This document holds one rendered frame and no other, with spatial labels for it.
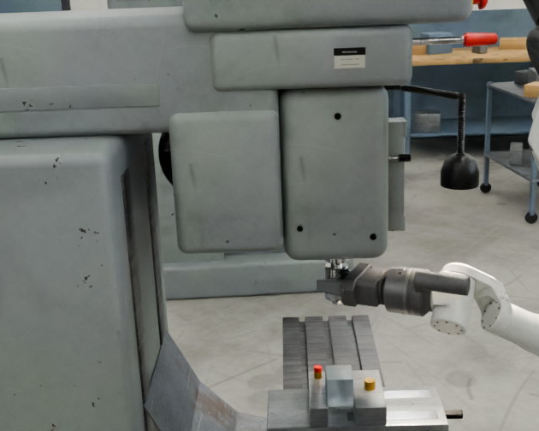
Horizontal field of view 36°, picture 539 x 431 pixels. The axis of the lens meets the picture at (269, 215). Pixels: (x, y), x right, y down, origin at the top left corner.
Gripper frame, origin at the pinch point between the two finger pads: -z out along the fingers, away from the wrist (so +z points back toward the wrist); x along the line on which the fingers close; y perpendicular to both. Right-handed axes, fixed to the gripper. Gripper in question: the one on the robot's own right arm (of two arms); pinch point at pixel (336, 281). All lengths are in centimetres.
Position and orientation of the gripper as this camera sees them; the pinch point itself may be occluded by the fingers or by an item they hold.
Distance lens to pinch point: 164.7
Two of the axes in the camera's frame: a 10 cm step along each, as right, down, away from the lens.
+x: -4.3, 2.9, -8.5
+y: 0.5, 9.5, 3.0
